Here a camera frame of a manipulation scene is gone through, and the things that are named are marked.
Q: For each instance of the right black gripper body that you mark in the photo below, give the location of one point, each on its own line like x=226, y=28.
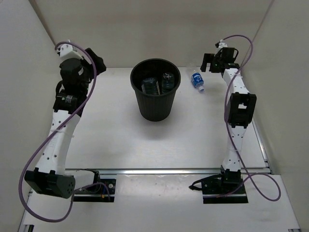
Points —
x=217, y=61

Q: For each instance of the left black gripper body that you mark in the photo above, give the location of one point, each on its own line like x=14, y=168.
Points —
x=88, y=70

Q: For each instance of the blue label clear bottle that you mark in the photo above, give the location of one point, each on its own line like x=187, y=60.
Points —
x=195, y=77

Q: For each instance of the green label clear bottle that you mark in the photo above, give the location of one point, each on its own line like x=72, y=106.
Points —
x=167, y=82

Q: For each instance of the yellow label clear bottle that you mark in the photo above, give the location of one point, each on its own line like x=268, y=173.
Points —
x=150, y=86

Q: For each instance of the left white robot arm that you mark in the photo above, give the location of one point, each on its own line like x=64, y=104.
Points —
x=78, y=70

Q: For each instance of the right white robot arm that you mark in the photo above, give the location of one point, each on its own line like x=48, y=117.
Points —
x=239, y=108

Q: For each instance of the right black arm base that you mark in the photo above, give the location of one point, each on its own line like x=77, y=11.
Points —
x=224, y=188

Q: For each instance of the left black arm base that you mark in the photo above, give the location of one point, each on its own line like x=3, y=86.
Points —
x=98, y=193

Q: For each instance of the black ribbed plastic bin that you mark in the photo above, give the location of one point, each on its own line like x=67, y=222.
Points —
x=154, y=107

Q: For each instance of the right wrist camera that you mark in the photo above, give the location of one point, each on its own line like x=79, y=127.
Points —
x=222, y=47

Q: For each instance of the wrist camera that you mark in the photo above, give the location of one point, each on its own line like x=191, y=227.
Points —
x=222, y=47
x=67, y=51

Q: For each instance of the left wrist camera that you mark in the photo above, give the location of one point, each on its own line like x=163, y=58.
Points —
x=67, y=51

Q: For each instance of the aluminium rail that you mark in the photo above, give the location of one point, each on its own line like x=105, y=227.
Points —
x=158, y=171

